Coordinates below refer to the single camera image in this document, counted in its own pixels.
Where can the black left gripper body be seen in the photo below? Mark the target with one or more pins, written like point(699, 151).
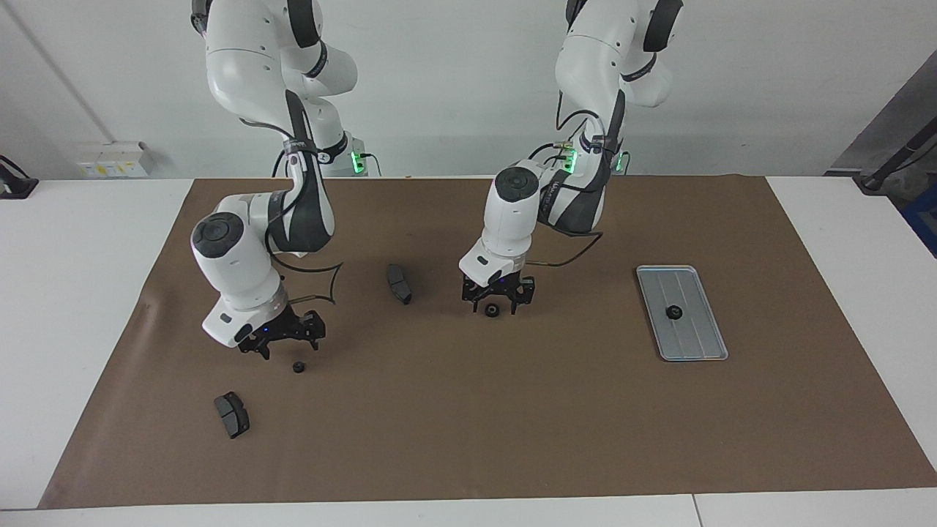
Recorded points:
point(498, 284)

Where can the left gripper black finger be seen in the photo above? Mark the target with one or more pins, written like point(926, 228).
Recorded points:
point(471, 291)
point(525, 291)

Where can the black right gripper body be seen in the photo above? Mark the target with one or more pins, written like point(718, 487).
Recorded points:
point(282, 329)

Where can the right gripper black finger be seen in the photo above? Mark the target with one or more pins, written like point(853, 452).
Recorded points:
point(315, 329)
point(255, 345)

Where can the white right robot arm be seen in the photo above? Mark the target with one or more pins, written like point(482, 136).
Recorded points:
point(234, 271)

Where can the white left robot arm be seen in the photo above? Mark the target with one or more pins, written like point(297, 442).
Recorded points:
point(509, 219)

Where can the silver metal tray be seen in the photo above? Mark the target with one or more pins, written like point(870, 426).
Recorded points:
point(695, 337)

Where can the dark grey brake pad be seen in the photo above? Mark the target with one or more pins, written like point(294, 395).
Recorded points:
point(233, 417)
point(400, 285)

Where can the brown table mat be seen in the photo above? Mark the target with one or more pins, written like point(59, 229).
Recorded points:
point(512, 402)

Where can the black stand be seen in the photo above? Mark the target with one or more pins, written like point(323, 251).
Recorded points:
point(875, 183)

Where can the blue object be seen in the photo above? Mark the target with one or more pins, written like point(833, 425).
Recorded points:
point(924, 219)

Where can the white wall socket box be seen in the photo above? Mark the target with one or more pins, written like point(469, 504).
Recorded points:
point(113, 159)

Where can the black bracket object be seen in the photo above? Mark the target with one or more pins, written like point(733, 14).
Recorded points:
point(15, 184)

